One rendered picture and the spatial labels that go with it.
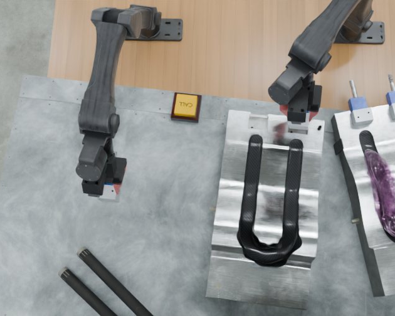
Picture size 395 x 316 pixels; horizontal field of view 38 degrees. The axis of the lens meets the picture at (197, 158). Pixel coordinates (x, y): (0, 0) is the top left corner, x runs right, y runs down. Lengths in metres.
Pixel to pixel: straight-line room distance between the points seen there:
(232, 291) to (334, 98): 0.63
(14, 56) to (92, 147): 1.54
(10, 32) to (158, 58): 1.23
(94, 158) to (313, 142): 0.61
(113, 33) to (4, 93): 1.46
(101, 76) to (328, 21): 0.51
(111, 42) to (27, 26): 1.54
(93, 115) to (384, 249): 0.79
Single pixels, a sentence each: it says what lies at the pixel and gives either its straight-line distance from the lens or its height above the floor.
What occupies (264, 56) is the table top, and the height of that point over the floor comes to 0.80.
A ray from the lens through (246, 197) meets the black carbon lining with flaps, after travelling 1.51.
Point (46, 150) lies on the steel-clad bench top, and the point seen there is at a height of 0.80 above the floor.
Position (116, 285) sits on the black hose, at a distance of 1.53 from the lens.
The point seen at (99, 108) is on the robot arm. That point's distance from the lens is 1.28.
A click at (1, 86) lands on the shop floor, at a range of 2.74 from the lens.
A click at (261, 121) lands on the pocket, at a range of 1.59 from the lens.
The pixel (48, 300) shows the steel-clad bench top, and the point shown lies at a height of 0.80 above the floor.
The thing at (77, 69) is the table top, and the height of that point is 0.80.
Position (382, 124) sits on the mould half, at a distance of 1.65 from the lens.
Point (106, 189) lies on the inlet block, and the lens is 1.48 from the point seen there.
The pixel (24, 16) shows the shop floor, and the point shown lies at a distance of 2.85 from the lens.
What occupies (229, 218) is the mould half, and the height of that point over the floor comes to 0.93.
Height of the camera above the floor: 2.37
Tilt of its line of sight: 75 degrees down
